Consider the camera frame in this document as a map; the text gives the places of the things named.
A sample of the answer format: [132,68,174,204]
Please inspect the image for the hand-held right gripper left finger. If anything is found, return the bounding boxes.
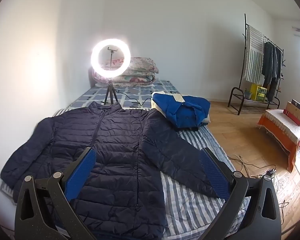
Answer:
[14,147,98,240]

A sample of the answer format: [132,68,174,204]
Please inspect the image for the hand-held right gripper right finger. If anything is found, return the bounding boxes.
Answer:
[199,147,283,240]

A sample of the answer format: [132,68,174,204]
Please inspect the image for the navy puffer jacket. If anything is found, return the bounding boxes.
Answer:
[0,101,222,240]

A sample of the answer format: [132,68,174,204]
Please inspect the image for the dark hanging clothes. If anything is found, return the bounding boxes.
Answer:
[261,41,283,100]

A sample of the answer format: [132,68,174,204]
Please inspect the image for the black clothes rack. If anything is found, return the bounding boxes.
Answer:
[228,14,287,115]

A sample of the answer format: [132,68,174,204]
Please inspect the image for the orange cloth covered table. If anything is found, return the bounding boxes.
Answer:
[257,109,300,173]

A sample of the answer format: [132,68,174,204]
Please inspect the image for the folded blue garment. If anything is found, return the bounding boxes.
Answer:
[152,92,211,130]

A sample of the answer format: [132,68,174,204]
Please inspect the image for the cream lace table cover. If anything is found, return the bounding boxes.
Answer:
[261,109,300,143]

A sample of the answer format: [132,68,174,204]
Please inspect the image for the blue checked bed sheet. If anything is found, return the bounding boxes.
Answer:
[65,79,183,112]

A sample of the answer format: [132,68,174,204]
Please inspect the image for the folded cream garment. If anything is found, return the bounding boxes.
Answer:
[151,97,211,125]

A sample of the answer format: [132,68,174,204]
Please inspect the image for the yellow crate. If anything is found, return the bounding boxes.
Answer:
[250,83,268,102]

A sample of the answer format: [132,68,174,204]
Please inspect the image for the red flat box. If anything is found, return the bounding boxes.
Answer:
[283,109,300,127]

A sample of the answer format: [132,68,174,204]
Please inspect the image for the folded floral quilt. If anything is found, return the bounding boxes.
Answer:
[92,69,157,87]
[126,57,158,75]

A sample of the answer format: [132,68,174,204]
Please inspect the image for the black phone holder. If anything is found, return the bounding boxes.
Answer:
[106,46,118,70]

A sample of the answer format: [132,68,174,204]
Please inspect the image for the striped hanging cloth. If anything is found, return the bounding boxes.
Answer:
[244,25,265,83]

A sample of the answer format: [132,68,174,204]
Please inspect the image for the power strip with cables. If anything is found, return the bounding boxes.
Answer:
[227,154,290,208]

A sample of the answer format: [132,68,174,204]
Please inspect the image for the black ring light cable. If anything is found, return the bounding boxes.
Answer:
[114,89,153,109]

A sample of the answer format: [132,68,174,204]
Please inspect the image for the white ring light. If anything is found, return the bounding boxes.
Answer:
[90,38,131,78]

